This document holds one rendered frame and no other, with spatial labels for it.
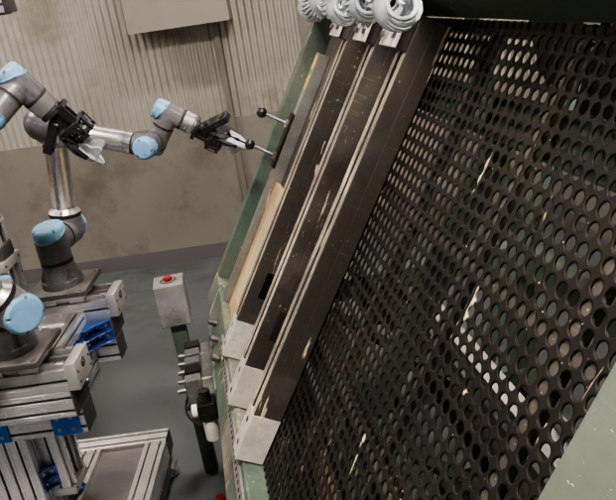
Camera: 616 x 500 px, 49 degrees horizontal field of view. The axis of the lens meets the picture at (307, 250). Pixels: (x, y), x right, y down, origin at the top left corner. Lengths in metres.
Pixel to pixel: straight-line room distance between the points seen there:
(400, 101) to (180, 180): 4.08
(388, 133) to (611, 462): 0.93
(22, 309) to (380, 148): 1.09
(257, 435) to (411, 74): 0.88
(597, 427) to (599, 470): 0.04
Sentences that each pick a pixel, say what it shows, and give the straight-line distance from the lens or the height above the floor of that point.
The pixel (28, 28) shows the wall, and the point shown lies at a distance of 5.50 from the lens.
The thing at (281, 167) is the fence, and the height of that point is 1.36.
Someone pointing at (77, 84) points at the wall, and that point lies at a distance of 5.44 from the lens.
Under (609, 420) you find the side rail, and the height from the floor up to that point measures 1.54.
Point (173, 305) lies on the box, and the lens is 2.73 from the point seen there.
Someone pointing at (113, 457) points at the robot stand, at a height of 0.21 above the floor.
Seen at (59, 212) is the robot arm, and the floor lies 1.28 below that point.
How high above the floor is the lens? 1.93
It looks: 21 degrees down
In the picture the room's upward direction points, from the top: 9 degrees counter-clockwise
